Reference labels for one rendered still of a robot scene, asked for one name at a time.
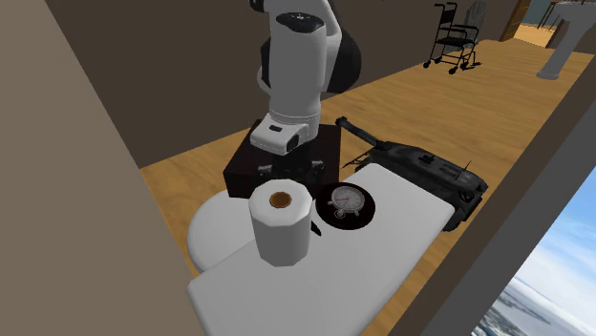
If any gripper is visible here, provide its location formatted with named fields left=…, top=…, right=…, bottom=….
left=257, top=151, right=326, bottom=238

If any white toilet paper roll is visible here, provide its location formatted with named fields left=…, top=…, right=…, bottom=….
left=247, top=178, right=314, bottom=268

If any silver stopwatch on black disc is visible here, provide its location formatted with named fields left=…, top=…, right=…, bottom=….
left=314, top=181, right=377, bottom=232

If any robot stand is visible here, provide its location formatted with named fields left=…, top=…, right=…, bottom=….
left=222, top=118, right=343, bottom=201

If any black wheelchair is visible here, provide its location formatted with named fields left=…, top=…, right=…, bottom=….
left=422, top=1, right=483, bottom=75

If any window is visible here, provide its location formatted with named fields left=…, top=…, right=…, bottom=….
left=470, top=166, right=596, bottom=336

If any brown wooden door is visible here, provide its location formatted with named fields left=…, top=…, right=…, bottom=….
left=499, top=0, right=532, bottom=43

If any grey pedestal sink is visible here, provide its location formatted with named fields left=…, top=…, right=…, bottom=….
left=536, top=0, right=596, bottom=81

